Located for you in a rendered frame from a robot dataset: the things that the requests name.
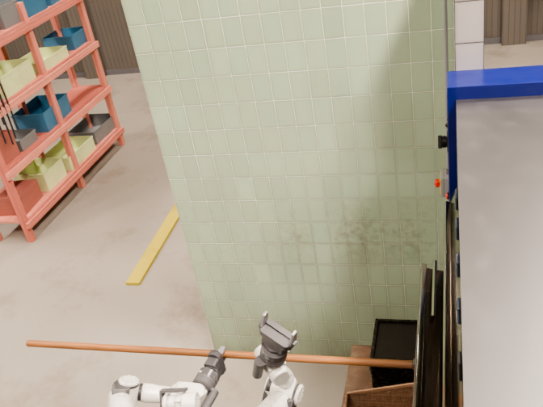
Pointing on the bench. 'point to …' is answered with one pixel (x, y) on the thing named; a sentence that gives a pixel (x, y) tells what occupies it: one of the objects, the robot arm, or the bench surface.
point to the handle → (433, 291)
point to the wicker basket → (381, 396)
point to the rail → (420, 338)
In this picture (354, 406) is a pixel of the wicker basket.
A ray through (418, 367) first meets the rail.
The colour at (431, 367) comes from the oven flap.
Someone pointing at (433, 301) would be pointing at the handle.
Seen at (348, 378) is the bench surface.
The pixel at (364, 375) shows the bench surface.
